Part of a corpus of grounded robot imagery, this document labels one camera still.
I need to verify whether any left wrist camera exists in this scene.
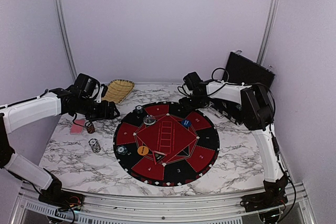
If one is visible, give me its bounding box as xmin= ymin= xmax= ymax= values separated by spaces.
xmin=94 ymin=84 xmax=108 ymax=103

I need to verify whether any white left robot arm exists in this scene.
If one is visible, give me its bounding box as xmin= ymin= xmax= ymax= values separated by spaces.
xmin=1 ymin=73 xmax=120 ymax=206

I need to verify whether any right aluminium wall post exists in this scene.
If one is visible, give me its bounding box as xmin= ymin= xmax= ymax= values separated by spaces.
xmin=257 ymin=0 xmax=279 ymax=65

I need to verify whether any clear round dealer button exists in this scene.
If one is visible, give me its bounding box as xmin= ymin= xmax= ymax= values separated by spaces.
xmin=143 ymin=115 xmax=156 ymax=126

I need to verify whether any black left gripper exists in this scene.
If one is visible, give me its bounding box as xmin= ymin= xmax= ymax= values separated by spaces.
xmin=77 ymin=97 xmax=119 ymax=122

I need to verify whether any orange black chip stack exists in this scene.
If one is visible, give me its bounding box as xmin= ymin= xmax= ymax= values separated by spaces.
xmin=85 ymin=121 xmax=95 ymax=134

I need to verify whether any blue round blind button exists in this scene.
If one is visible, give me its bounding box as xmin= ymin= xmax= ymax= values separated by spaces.
xmin=181 ymin=119 xmax=191 ymax=127

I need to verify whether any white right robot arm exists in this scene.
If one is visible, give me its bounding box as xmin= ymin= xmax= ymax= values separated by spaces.
xmin=179 ymin=72 xmax=288 ymax=187

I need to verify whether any aluminium front rail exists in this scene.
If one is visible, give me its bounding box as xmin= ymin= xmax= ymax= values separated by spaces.
xmin=10 ymin=183 xmax=316 ymax=223

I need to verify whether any red playing card deck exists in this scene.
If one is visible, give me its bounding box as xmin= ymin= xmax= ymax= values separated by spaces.
xmin=70 ymin=119 xmax=85 ymax=135

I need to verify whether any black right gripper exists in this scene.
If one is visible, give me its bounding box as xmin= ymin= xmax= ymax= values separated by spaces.
xmin=179 ymin=93 xmax=206 ymax=113

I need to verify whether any round red black poker mat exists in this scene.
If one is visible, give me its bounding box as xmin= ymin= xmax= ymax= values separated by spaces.
xmin=113 ymin=102 xmax=220 ymax=187

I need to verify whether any left aluminium wall post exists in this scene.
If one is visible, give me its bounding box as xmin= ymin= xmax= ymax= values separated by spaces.
xmin=54 ymin=0 xmax=77 ymax=80

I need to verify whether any woven bamboo tray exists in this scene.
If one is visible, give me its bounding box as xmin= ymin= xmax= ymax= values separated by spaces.
xmin=102 ymin=79 xmax=135 ymax=104

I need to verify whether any aluminium wall post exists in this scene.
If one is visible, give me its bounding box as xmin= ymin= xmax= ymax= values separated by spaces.
xmin=54 ymin=0 xmax=77 ymax=80
xmin=257 ymin=0 xmax=279 ymax=65

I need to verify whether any black triangular button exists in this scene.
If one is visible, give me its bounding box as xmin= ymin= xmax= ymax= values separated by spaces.
xmin=153 ymin=151 xmax=166 ymax=164

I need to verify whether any white black chip stack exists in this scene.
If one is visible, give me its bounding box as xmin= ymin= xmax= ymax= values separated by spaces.
xmin=88 ymin=138 xmax=101 ymax=153

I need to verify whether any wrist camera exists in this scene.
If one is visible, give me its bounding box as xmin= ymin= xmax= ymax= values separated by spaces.
xmin=94 ymin=84 xmax=108 ymax=103
xmin=183 ymin=71 xmax=203 ymax=91

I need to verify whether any black poker chip case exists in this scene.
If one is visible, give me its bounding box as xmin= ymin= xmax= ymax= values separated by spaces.
xmin=206 ymin=52 xmax=275 ymax=130

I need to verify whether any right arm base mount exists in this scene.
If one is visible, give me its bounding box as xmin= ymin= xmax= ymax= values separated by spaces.
xmin=240 ymin=175 xmax=288 ymax=212

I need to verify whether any orange round blind button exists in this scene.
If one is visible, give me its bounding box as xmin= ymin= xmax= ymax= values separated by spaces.
xmin=137 ymin=145 xmax=149 ymax=156

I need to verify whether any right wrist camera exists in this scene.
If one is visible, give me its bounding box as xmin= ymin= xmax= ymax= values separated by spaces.
xmin=183 ymin=71 xmax=203 ymax=91

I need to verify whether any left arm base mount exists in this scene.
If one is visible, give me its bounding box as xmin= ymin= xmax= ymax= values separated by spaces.
xmin=38 ymin=174 xmax=84 ymax=210

